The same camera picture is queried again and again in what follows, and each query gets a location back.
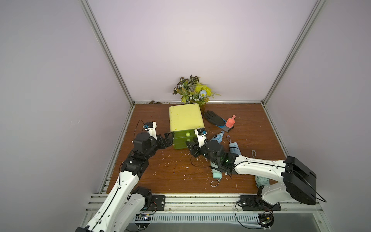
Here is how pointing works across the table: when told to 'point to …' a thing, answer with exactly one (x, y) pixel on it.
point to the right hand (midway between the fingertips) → (189, 138)
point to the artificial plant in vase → (192, 92)
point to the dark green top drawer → (181, 137)
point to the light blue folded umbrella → (218, 137)
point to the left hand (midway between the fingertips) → (169, 133)
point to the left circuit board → (143, 220)
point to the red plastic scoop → (230, 122)
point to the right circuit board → (266, 219)
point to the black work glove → (214, 119)
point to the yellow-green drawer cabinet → (184, 119)
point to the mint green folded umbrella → (217, 175)
